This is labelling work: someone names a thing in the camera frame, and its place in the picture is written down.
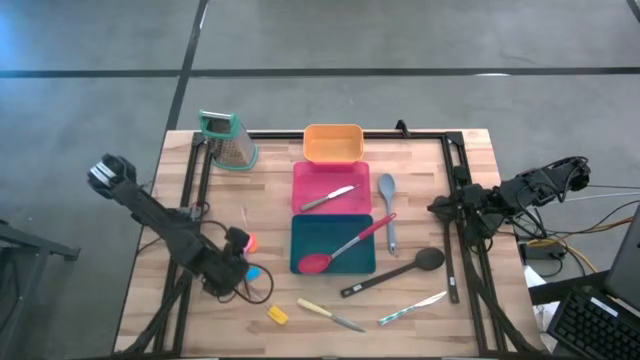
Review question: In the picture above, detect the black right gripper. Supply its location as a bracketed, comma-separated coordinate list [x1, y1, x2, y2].
[452, 183, 504, 217]

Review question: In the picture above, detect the black solid cooking spoon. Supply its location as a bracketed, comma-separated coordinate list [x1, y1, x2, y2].
[340, 246, 446, 300]

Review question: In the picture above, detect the yellow block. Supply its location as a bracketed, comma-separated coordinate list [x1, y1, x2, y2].
[266, 303, 290, 326]

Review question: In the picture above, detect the black slotted turner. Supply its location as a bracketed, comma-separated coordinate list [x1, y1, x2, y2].
[428, 195, 460, 305]

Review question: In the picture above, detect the grey silicone spoon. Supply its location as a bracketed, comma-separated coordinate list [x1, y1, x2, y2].
[377, 172, 399, 255]

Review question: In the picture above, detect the red slotted spoon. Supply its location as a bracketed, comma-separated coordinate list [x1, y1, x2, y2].
[297, 212, 398, 275]

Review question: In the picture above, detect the cream-handled serrated knife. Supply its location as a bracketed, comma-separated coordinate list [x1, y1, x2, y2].
[296, 297, 367, 334]

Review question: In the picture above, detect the silver butter knife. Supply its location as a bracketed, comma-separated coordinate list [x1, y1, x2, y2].
[299, 184, 361, 213]

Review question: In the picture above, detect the striped-handle knife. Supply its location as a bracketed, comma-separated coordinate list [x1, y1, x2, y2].
[377, 290, 449, 327]

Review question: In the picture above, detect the black power adaptor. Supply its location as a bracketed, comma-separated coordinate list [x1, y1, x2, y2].
[519, 240, 569, 264]

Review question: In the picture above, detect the teal plastic bin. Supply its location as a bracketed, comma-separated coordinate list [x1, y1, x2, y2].
[289, 213, 377, 276]

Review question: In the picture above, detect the white paper sheet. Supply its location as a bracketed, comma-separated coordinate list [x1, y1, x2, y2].
[524, 264, 561, 351]

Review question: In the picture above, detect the pink plastic bin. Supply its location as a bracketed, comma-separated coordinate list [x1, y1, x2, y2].
[291, 160, 373, 216]

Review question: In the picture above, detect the orange plastic bin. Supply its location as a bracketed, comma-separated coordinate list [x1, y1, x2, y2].
[302, 123, 365, 165]

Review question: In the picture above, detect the dark laptop computer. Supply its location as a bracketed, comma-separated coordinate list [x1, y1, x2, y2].
[602, 204, 640, 311]

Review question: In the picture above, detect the black computer keyboard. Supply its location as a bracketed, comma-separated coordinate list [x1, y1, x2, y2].
[546, 285, 640, 360]

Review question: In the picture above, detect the black side stand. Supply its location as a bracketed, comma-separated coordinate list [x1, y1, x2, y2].
[0, 219, 81, 360]

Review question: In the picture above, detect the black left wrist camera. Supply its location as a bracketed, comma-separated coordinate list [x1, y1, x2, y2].
[224, 227, 250, 253]

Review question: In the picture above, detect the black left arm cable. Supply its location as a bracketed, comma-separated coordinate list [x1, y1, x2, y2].
[219, 262, 276, 305]

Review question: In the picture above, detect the steel box grater teal handle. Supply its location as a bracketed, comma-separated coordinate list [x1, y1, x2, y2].
[197, 109, 260, 172]

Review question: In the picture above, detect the yellow cable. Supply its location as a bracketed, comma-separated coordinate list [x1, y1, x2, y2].
[527, 217, 636, 274]

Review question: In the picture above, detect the grey cable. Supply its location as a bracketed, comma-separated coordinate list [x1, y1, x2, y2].
[564, 191, 640, 204]

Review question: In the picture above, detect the black aluminium table frame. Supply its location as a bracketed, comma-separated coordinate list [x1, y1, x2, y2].
[114, 130, 544, 359]

